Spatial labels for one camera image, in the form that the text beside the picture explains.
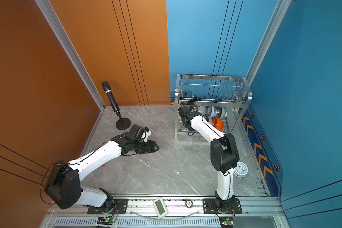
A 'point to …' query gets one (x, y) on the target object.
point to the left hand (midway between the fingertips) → (156, 147)
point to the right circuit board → (226, 222)
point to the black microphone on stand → (122, 123)
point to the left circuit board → (106, 220)
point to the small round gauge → (189, 204)
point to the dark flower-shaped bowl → (223, 113)
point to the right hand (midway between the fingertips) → (201, 124)
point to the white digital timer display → (160, 207)
